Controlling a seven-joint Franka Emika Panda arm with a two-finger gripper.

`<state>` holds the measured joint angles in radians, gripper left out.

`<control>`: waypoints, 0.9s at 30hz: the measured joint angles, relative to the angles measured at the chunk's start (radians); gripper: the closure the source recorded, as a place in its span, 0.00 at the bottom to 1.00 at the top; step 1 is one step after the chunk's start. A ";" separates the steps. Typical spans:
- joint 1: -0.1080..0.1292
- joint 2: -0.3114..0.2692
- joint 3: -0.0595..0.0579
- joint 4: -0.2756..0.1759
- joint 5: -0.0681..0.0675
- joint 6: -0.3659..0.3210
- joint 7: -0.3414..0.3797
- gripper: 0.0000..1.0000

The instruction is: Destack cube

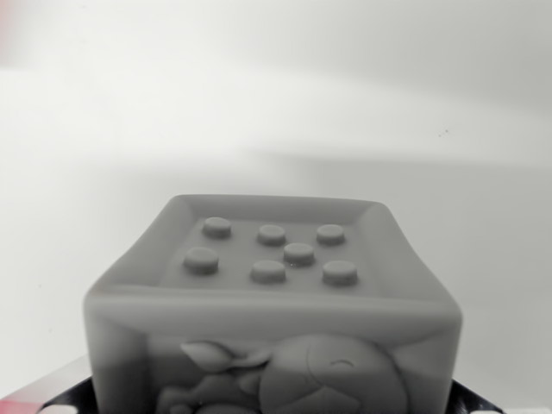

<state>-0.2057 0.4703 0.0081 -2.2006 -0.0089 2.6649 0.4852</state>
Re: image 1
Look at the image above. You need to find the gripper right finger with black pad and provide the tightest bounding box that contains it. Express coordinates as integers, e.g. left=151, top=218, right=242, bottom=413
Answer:
left=443, top=379, right=552, bottom=414

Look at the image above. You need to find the grey embossed toy cube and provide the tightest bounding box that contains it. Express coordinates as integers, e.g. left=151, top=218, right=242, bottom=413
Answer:
left=82, top=193, right=466, bottom=414

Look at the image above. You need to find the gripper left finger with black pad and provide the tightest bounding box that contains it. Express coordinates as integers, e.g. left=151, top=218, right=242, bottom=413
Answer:
left=0, top=355, right=97, bottom=414

